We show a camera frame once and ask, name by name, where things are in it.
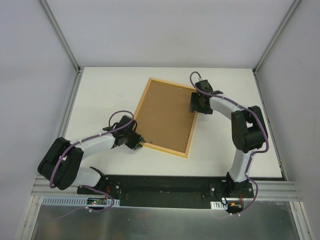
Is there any left white cable duct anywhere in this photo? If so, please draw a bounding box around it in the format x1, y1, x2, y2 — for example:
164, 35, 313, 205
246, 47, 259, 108
42, 196, 120, 207

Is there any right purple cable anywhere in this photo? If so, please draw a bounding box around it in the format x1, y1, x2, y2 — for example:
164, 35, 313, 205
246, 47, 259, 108
189, 71, 270, 221

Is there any right aluminium corner post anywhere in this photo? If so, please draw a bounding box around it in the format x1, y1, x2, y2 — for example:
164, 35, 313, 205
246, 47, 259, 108
252, 0, 303, 76

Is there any right white cable duct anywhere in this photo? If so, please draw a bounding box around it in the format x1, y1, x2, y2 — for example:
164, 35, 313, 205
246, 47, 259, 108
210, 201, 228, 211

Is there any aluminium corner post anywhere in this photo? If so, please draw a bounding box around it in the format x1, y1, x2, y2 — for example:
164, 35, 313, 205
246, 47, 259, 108
252, 0, 303, 76
37, 0, 81, 73

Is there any aluminium front rail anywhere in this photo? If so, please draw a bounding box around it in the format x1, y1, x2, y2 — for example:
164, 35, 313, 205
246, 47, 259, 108
31, 176, 302, 202

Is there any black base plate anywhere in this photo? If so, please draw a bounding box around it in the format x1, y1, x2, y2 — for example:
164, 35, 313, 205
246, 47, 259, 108
77, 174, 254, 208

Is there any left aluminium corner post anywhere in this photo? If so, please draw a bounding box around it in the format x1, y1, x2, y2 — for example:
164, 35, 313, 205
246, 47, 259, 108
37, 0, 81, 73

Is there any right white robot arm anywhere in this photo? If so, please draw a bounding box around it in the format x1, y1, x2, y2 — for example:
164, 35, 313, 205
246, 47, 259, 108
189, 80, 269, 198

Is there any yellow wooden picture frame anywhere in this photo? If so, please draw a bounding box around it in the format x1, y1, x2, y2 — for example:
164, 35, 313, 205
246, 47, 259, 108
132, 77, 199, 159

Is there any white cable duct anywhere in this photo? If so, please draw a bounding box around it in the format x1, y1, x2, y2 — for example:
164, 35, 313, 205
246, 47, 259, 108
42, 196, 120, 207
210, 201, 228, 211

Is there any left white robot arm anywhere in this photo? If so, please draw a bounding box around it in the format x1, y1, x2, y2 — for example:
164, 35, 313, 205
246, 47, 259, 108
37, 115, 144, 195

